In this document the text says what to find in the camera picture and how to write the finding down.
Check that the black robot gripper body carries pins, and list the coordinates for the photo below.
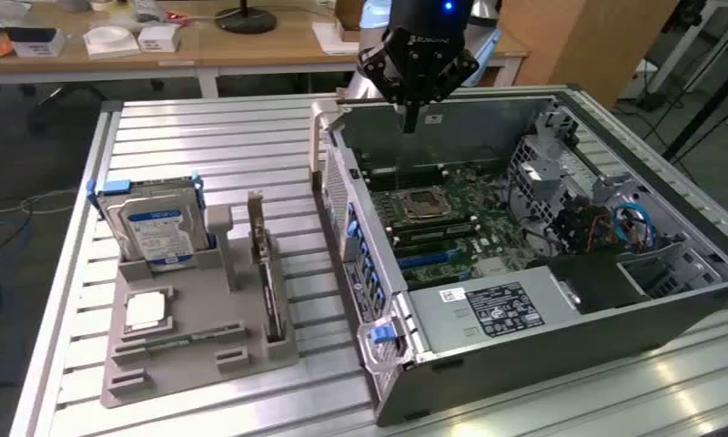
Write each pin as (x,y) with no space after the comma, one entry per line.
(427,27)

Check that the black graphics card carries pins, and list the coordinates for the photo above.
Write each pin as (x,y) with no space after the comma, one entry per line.
(269,291)

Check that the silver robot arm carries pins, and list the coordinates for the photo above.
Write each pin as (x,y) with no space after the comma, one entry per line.
(364,86)

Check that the flat white paper box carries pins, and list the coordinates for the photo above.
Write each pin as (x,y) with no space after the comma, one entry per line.
(333,38)

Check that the wooden cabinet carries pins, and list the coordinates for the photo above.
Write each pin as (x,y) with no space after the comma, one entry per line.
(583,45)

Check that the wooden desk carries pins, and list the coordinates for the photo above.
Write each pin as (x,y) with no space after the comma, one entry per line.
(248,50)

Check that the black round lamp base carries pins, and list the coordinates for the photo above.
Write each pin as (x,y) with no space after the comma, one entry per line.
(245,20)

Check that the white floor box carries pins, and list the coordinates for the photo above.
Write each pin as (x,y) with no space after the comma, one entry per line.
(638,79)

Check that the silver metal disk bay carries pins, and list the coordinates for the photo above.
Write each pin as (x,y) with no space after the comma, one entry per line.
(546,182)

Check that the metal CPU socket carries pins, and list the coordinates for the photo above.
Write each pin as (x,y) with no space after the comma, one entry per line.
(421,205)

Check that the small white cardboard box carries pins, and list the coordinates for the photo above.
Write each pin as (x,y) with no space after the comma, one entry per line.
(159,38)

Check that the green motherboard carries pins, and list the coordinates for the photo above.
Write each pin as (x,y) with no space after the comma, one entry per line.
(491,236)

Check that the white box with round recess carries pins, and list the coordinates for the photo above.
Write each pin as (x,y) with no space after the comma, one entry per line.
(112,43)

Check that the silver chipset heatsink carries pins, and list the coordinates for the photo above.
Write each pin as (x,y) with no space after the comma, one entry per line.
(495,267)

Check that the hard disk in blue caddy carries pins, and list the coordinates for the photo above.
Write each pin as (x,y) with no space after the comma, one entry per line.
(157,227)

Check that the grey power supply unit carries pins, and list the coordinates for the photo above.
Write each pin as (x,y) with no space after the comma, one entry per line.
(491,309)

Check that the white box with dark lid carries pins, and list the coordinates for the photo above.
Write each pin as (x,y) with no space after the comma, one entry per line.
(36,43)

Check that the blue case latch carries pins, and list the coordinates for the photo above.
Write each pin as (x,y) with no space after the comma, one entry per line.
(381,337)

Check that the grey plastic parts rack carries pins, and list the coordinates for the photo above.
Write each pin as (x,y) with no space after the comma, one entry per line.
(200,314)

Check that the silver CPU chip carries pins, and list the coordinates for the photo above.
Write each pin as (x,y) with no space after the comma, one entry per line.
(145,309)

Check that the grey open PC case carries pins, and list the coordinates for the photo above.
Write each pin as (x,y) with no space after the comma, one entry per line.
(583,355)

